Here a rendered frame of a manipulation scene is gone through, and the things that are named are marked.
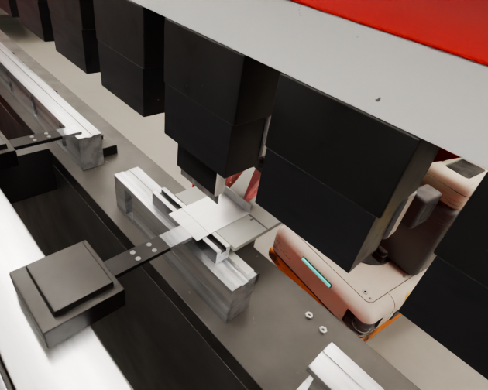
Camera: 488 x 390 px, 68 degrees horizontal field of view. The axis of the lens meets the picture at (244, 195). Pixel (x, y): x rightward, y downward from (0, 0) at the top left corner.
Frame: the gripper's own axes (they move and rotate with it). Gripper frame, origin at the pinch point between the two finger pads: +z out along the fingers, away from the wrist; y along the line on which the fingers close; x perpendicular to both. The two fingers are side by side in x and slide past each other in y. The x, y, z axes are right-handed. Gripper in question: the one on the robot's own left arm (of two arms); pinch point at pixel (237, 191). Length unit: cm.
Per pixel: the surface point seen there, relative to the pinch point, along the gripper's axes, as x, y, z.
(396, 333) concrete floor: 130, 36, 40
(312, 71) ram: -30.6, 19.6, -21.2
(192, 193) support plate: -4.6, -6.2, 4.8
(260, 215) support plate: 1.2, 6.7, 1.2
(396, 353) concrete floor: 122, 41, 45
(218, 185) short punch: -15.4, 6.1, -2.9
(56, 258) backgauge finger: -30.6, -1.4, 16.2
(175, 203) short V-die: -8.1, -5.9, 7.4
